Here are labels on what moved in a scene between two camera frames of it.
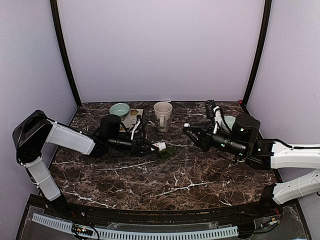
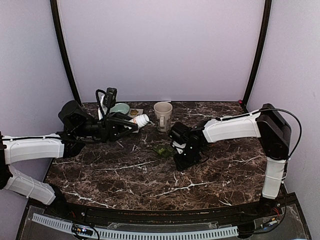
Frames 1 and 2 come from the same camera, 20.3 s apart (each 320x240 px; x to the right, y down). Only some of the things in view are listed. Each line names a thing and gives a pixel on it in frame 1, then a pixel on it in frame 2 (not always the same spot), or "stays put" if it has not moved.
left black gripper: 137,149 → 109,127
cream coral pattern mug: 163,112 stays put
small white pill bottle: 161,145 → 141,120
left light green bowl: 121,109 stays put
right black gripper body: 206,140 → 191,156
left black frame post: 55,13 stays put
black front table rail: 168,215 stays put
